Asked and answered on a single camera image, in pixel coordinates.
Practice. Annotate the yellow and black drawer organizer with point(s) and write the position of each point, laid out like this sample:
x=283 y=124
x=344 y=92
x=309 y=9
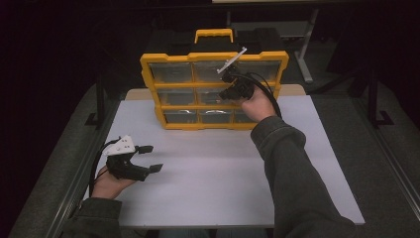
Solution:
x=171 y=85

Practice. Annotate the clear plastic drawer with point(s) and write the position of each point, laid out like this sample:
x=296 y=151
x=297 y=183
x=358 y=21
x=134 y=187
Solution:
x=206 y=95

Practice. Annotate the black metal post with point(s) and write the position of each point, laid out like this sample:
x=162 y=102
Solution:
x=100 y=99
x=373 y=99

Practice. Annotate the aluminium frame rail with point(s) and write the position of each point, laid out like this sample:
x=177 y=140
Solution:
x=99 y=135
x=396 y=165

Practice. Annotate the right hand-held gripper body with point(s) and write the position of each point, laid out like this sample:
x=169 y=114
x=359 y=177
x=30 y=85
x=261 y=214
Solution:
x=245 y=91

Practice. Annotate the person's right hand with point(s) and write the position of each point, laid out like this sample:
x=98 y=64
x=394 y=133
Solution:
x=261 y=107

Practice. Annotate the person's left hand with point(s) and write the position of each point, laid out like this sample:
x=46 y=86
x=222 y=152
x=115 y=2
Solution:
x=105 y=186

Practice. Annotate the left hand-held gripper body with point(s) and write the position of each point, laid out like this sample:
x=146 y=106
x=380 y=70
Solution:
x=124 y=172

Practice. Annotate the white metal table frame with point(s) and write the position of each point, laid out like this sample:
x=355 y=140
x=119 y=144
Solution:
x=284 y=29

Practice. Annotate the set of clear drawers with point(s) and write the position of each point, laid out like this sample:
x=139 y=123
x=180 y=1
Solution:
x=170 y=72

